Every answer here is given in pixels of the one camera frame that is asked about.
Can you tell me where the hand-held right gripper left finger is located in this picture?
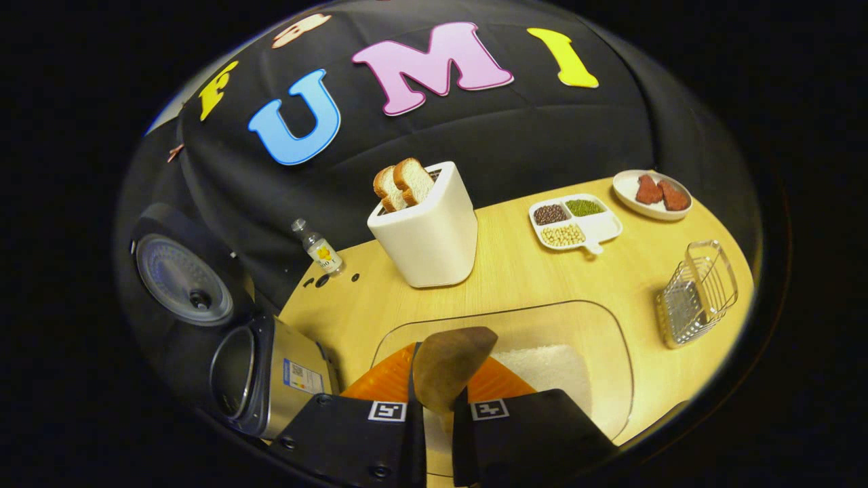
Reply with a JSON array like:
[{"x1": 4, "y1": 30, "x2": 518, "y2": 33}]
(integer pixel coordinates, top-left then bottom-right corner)
[{"x1": 267, "y1": 341, "x2": 428, "y2": 488}]

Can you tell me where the dark grey rice cooker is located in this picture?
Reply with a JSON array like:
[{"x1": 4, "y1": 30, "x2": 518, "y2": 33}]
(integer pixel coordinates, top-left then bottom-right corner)
[{"x1": 129, "y1": 202, "x2": 342, "y2": 440}]

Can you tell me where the small clear bottle yellow label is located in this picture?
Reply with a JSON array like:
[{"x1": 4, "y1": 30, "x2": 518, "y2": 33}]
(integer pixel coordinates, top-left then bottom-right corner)
[{"x1": 292, "y1": 218, "x2": 344, "y2": 275}]

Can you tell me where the black backdrop cloth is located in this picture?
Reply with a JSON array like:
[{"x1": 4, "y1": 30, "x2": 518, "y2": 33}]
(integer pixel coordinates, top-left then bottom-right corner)
[{"x1": 114, "y1": 0, "x2": 764, "y2": 326}]

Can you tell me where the white round plate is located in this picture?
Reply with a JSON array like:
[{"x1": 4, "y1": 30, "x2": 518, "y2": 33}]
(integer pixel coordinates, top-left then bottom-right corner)
[{"x1": 612, "y1": 169, "x2": 693, "y2": 222}]

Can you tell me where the clear plastic rice container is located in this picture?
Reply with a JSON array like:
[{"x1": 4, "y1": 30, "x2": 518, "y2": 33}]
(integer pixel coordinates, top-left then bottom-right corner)
[{"x1": 371, "y1": 300, "x2": 635, "y2": 448}]

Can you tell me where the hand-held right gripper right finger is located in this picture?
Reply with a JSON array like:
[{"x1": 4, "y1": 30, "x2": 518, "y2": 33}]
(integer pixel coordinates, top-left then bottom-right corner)
[{"x1": 451, "y1": 356, "x2": 619, "y2": 488}]

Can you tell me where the white toaster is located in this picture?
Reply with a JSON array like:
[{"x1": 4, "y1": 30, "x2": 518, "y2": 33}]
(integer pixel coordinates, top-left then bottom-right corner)
[{"x1": 367, "y1": 161, "x2": 479, "y2": 289}]

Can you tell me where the metal wire chopstick holder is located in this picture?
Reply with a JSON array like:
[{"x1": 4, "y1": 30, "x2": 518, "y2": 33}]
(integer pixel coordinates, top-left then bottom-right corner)
[{"x1": 655, "y1": 239, "x2": 739, "y2": 350}]

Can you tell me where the yellow soybeans pile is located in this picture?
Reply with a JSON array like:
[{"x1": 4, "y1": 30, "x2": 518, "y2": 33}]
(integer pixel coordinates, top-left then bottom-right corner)
[{"x1": 540, "y1": 224, "x2": 586, "y2": 247}]

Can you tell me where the wooden spoon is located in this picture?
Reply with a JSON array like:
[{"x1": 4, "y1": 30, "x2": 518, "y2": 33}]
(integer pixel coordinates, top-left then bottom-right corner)
[{"x1": 412, "y1": 327, "x2": 499, "y2": 415}]

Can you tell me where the toasted bread slice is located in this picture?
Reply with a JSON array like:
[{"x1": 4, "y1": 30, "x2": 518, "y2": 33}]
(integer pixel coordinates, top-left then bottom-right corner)
[
  {"x1": 393, "y1": 158, "x2": 435, "y2": 206},
  {"x1": 373, "y1": 165, "x2": 409, "y2": 213}
]

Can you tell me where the white divided dish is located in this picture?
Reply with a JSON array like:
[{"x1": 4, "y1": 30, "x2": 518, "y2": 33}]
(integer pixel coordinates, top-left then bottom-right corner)
[{"x1": 528, "y1": 194, "x2": 623, "y2": 256}]

